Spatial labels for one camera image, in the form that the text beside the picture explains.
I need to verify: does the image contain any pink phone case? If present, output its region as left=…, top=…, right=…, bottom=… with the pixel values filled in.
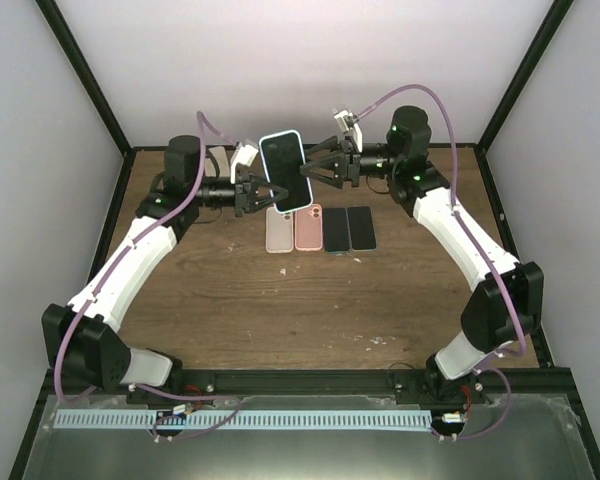
left=294, top=204, right=323, bottom=252

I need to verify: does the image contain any light blue slotted strip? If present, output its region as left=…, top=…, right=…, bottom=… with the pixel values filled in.
left=53, top=409, right=432, bottom=432

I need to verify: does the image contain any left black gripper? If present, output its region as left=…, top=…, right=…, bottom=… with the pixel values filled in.
left=190, top=168, right=288, bottom=218

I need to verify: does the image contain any black screen phone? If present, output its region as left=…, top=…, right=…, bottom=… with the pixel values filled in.
left=323, top=208, right=351, bottom=253

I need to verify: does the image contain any black frame post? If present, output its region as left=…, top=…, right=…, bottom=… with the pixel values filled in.
left=477, top=0, right=574, bottom=152
left=35, top=0, right=132, bottom=156

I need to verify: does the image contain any black front rail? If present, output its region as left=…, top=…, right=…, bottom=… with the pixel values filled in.
left=44, top=367, right=574, bottom=406

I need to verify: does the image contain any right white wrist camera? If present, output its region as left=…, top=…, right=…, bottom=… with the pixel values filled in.
left=333, top=109, right=363, bottom=153

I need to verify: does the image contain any green phone from beige case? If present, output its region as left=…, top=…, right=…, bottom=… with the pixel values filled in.
left=347, top=206, right=377, bottom=251

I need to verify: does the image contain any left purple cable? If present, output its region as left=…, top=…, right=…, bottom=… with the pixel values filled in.
left=53, top=110, right=244, bottom=442

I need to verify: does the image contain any black frame post right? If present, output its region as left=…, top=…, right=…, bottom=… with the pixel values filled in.
left=477, top=0, right=574, bottom=152

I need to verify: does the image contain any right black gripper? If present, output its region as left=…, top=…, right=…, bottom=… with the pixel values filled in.
left=300, top=137, right=401, bottom=190

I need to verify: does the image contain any blue cased phone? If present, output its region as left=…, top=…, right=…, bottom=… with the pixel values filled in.
left=258, top=130, right=313, bottom=214

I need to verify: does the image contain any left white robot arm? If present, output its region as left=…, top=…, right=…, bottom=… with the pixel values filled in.
left=42, top=135, right=270, bottom=404

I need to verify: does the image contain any black frame post left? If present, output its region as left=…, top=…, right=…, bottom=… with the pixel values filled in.
left=35, top=0, right=132, bottom=156

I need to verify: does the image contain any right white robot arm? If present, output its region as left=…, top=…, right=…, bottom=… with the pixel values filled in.
left=300, top=106, right=544, bottom=403

